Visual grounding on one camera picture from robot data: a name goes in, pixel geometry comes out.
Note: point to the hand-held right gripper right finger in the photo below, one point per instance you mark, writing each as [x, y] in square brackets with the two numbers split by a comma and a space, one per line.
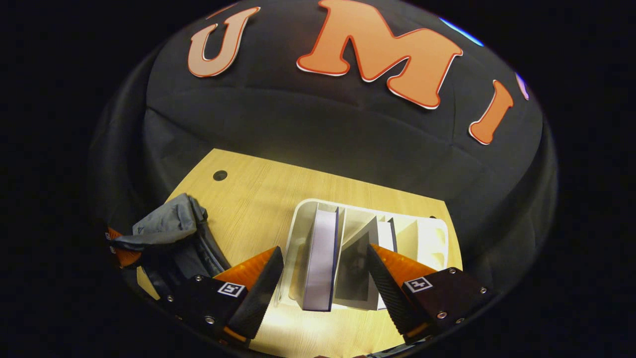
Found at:
[390, 293]

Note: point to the photo cover book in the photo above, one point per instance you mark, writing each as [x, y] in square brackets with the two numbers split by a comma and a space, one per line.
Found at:
[355, 268]

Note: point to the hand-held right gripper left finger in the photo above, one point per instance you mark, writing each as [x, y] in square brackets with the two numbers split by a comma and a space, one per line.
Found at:
[261, 293]

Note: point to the grey schoolbag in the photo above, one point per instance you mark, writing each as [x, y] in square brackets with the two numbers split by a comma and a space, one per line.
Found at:
[169, 223]

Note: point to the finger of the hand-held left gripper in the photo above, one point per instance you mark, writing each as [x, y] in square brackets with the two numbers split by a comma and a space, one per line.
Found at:
[126, 256]

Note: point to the white bookshelf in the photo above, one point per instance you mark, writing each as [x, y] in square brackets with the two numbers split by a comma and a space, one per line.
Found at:
[427, 243]

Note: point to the blue spine book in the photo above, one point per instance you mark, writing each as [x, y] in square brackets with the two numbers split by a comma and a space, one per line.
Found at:
[320, 258]

